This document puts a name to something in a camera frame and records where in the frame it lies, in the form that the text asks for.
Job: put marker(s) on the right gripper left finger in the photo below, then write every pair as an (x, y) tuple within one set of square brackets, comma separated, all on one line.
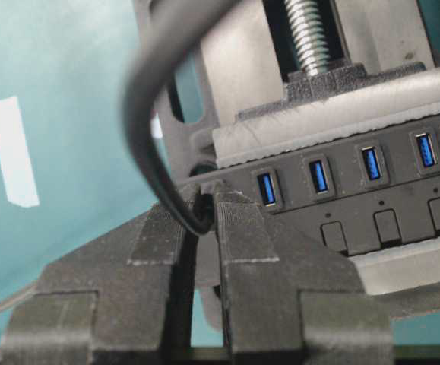
[(123, 298)]

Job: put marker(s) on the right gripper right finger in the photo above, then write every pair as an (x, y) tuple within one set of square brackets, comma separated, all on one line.
[(289, 300)]

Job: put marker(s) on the black multiport USB hub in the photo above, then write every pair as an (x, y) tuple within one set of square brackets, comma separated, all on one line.
[(355, 195)]

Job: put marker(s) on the blue tape bottom centre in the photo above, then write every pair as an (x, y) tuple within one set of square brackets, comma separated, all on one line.
[(15, 162)]

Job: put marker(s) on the black bench vise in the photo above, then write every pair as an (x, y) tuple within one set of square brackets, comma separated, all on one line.
[(279, 76)]

